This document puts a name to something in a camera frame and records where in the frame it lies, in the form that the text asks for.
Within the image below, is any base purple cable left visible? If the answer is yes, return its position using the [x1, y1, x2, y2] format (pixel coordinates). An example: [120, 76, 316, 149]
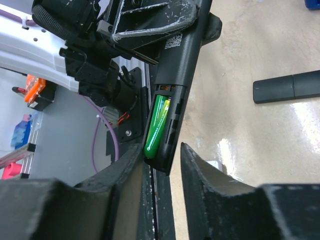
[82, 96, 121, 175]

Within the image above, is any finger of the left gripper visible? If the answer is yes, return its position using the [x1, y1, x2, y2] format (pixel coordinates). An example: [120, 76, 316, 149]
[199, 12, 223, 47]

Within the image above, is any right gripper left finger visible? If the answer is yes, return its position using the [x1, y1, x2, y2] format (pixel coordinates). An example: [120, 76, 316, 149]
[74, 143, 143, 240]

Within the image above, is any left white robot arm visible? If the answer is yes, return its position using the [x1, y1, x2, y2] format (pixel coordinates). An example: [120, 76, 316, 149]
[0, 0, 223, 112]

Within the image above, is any green battery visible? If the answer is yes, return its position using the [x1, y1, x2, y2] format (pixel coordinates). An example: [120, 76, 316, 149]
[160, 98, 171, 121]
[144, 95, 169, 159]

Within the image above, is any blue plastic basket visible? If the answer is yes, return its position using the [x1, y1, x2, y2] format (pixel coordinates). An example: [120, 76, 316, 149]
[304, 0, 320, 10]

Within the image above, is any black remote control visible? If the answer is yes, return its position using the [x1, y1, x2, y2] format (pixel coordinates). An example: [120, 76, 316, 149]
[145, 0, 212, 175]
[252, 70, 320, 104]

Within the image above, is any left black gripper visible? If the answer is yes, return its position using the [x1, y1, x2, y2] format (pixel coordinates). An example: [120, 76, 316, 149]
[96, 0, 200, 66]

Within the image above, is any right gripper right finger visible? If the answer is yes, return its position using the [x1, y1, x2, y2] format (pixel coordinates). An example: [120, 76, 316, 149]
[180, 143, 260, 240]

